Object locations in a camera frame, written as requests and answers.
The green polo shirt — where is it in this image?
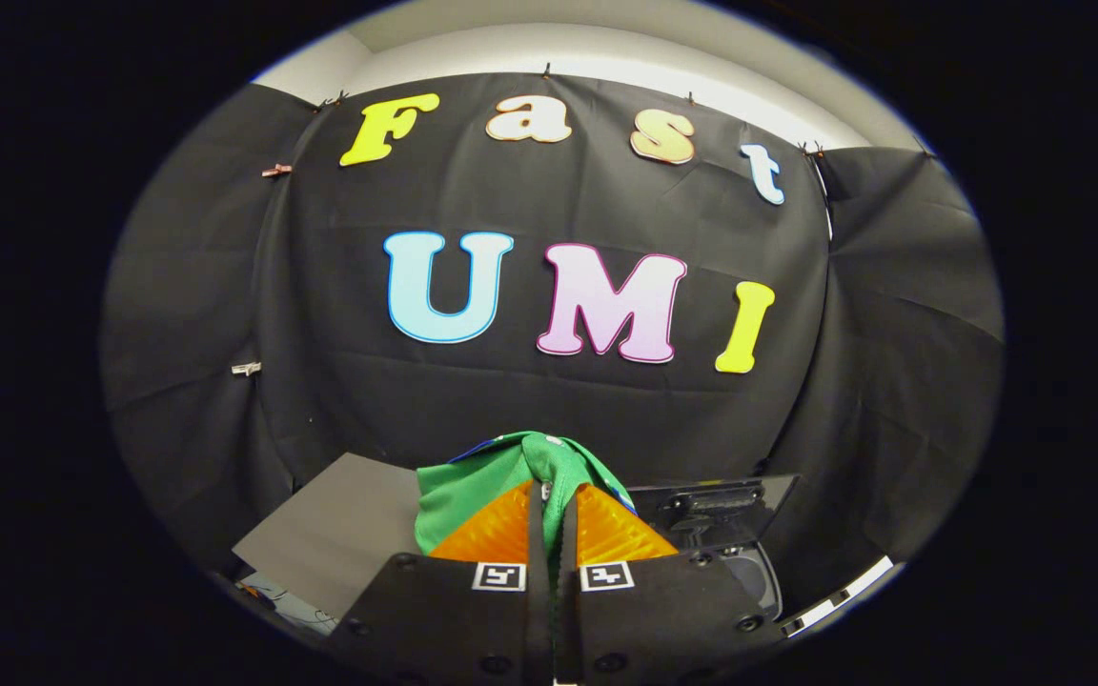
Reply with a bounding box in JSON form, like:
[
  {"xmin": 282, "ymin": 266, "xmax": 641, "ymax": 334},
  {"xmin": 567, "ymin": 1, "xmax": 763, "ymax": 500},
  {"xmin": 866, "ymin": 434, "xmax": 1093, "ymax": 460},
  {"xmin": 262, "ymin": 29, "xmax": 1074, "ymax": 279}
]
[{"xmin": 414, "ymin": 431, "xmax": 637, "ymax": 559}]

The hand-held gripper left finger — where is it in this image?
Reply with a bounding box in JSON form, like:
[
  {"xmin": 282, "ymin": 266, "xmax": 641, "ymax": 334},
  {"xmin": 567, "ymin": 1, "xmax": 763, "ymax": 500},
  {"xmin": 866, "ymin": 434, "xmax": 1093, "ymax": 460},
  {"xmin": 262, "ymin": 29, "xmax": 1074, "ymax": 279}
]
[{"xmin": 325, "ymin": 480, "xmax": 551, "ymax": 686}]

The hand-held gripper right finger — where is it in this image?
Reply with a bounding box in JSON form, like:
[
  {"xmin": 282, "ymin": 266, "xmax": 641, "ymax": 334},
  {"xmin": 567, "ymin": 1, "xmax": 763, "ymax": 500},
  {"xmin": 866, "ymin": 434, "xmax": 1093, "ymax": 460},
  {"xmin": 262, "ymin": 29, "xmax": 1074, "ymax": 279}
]
[{"xmin": 555, "ymin": 482, "xmax": 789, "ymax": 686}]

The white board with black squares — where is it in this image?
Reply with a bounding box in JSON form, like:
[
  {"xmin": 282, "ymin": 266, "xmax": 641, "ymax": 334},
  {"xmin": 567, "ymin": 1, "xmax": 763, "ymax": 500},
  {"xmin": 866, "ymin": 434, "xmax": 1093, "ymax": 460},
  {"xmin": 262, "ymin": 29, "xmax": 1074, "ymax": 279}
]
[{"xmin": 781, "ymin": 556, "xmax": 895, "ymax": 638}]

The dark washing machine lid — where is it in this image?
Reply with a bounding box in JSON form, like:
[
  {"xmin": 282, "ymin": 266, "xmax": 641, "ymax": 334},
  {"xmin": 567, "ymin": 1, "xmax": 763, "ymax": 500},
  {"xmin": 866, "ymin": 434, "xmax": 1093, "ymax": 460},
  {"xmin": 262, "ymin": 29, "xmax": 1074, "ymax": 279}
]
[{"xmin": 626, "ymin": 474, "xmax": 801, "ymax": 554}]

